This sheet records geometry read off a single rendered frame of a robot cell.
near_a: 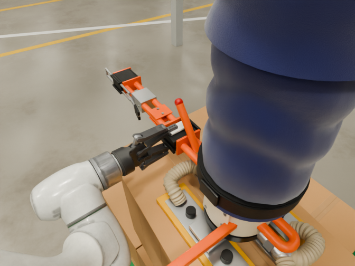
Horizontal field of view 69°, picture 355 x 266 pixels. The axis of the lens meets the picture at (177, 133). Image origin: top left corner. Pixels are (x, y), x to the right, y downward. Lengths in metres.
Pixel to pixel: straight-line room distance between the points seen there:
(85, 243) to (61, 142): 2.06
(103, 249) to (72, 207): 0.12
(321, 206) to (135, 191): 1.04
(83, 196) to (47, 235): 1.47
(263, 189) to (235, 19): 0.27
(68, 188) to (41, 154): 1.95
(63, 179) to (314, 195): 1.28
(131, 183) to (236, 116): 0.53
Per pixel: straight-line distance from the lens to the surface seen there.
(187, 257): 0.57
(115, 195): 1.44
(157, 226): 0.74
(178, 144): 0.71
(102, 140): 2.50
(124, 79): 0.97
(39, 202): 0.66
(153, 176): 0.83
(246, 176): 0.43
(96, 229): 0.63
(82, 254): 0.61
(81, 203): 0.64
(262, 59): 0.29
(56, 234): 2.08
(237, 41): 0.30
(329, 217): 1.54
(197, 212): 0.74
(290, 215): 0.79
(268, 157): 0.40
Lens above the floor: 1.74
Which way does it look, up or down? 45 degrees down
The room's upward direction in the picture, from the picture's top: straight up
